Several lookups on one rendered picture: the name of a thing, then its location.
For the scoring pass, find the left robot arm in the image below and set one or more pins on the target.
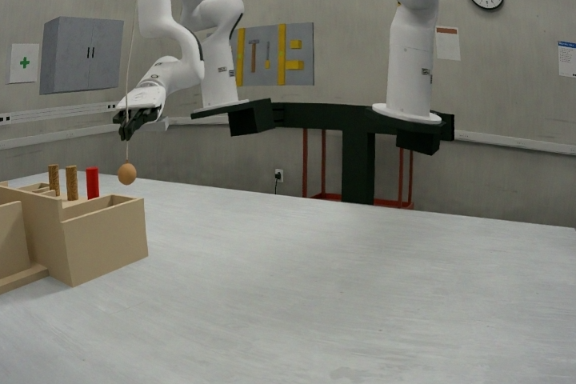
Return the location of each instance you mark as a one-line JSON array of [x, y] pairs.
[[410, 70]]

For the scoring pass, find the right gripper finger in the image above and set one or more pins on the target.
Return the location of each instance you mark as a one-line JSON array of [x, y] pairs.
[[136, 121], [120, 117]]

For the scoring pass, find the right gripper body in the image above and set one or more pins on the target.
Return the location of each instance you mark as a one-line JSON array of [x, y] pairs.
[[147, 96]]

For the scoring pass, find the red cylinder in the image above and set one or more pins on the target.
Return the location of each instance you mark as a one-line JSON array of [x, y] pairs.
[[92, 182]]

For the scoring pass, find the tan wooden ball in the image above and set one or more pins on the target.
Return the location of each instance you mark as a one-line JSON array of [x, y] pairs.
[[127, 173]]

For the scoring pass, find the brown wooden cylinder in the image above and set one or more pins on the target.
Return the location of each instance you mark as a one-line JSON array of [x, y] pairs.
[[54, 178], [71, 183]]

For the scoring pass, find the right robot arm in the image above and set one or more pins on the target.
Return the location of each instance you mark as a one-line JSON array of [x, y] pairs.
[[217, 80]]

